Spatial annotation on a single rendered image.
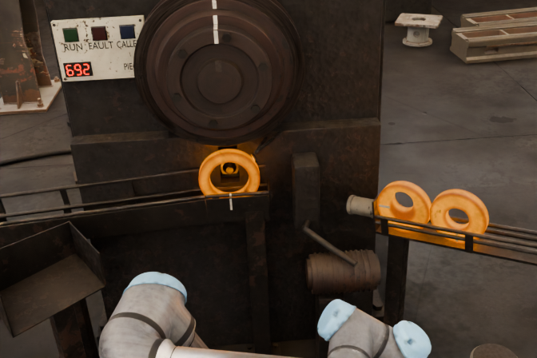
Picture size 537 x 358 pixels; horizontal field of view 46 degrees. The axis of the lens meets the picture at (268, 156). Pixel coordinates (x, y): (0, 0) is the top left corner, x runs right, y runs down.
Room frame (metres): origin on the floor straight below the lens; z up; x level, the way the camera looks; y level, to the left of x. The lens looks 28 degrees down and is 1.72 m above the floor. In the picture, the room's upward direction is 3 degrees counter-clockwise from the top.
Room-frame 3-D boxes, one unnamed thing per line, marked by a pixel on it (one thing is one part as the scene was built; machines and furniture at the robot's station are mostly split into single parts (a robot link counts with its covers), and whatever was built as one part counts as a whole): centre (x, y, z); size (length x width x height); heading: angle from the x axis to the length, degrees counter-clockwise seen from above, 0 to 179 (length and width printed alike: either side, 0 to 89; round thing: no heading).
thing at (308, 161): (1.70, -0.11, 0.68); 0.11 x 0.08 x 0.24; 2
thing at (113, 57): (1.77, 0.47, 1.15); 0.26 x 0.02 x 0.18; 92
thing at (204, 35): (1.58, 0.12, 1.12); 0.28 x 0.06 x 0.28; 92
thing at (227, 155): (1.68, 0.12, 0.75); 0.18 x 0.03 x 0.18; 92
